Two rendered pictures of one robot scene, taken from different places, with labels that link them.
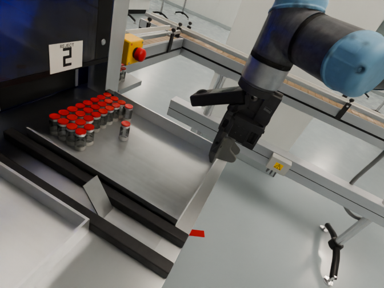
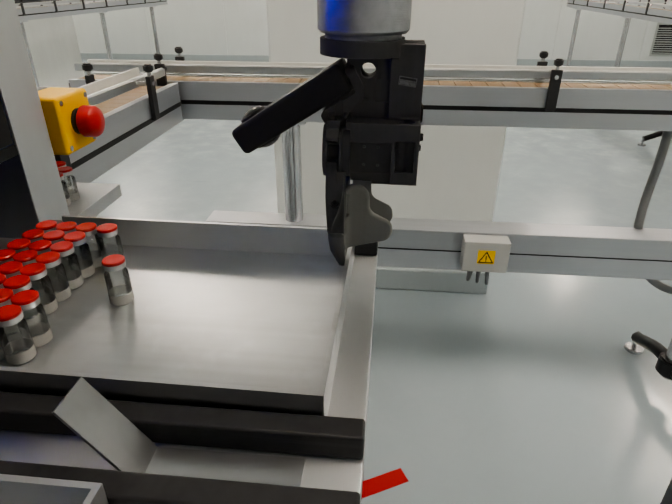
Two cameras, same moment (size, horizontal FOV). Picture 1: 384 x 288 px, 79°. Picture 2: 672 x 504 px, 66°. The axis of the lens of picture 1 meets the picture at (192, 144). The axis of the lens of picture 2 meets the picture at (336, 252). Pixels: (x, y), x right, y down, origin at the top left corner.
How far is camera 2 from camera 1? 0.09 m
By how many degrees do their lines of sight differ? 9
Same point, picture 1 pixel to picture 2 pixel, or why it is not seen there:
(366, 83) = not seen: outside the picture
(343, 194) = (635, 254)
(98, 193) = (101, 420)
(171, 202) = (293, 377)
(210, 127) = not seen: hidden behind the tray
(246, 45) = (311, 56)
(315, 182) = (572, 256)
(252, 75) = (342, 13)
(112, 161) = (114, 353)
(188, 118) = not seen: hidden behind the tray
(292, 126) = (473, 174)
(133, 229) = (227, 469)
